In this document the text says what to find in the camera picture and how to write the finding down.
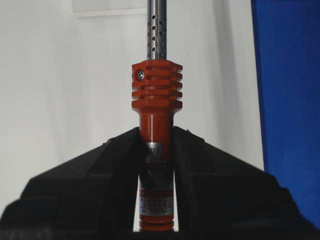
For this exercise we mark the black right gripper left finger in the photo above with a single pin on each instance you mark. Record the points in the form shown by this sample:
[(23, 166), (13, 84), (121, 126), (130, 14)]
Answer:
[(91, 197)]

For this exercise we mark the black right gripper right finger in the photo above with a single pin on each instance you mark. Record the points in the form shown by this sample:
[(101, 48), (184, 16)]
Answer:
[(220, 197)]

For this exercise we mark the red soldering iron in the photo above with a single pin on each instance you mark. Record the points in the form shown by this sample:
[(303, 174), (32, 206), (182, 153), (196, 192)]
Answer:
[(156, 94)]

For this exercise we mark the large white paper sheet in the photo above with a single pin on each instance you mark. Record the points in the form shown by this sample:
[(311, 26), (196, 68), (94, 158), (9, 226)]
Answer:
[(66, 82)]

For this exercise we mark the blue table mat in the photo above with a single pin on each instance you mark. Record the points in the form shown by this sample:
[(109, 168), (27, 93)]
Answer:
[(287, 51)]

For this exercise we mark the small white paper card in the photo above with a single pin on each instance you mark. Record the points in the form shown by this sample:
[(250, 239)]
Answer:
[(101, 5)]

